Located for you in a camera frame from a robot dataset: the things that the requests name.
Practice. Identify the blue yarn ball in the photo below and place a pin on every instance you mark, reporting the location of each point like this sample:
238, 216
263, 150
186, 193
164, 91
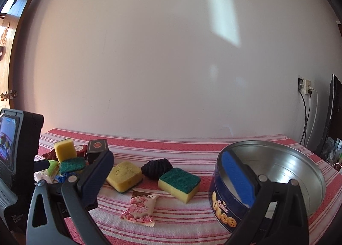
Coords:
62, 178

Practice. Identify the green white packet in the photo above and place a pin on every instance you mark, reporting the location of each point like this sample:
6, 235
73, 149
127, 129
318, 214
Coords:
52, 170

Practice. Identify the round metal tray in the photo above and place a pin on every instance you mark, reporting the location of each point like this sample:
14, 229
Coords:
294, 159

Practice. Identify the white wall socket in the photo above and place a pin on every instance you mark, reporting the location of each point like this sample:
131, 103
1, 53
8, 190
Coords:
304, 84

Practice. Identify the yellow green sponge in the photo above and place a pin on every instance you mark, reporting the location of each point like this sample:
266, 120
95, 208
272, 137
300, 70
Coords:
124, 176
72, 166
177, 182
64, 150

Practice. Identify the red white striped tablecloth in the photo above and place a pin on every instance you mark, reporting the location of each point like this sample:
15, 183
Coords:
173, 148

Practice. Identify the black flat screen television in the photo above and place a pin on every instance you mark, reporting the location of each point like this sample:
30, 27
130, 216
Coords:
334, 106

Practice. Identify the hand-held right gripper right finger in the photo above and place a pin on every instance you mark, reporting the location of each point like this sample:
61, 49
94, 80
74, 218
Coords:
237, 178

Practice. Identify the black yarn ball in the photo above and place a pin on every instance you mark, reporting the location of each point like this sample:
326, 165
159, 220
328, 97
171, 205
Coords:
156, 168

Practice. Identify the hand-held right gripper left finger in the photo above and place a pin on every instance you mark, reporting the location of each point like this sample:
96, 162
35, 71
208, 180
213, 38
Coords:
100, 170

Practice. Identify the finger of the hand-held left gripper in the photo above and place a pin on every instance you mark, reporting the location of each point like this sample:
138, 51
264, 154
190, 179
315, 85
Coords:
41, 165

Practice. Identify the brass door knob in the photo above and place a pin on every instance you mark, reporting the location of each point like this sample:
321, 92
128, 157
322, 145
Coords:
4, 96

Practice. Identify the dark red snack packet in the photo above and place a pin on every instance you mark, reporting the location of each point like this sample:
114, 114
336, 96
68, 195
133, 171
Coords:
80, 150

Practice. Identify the pink patterned snack packet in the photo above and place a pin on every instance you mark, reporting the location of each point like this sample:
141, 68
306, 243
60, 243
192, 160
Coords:
139, 206

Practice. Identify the black box with red emblem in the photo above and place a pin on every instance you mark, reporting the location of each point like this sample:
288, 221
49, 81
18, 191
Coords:
96, 150

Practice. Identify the clear plastic bottle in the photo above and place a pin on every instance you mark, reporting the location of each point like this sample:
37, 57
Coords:
329, 147

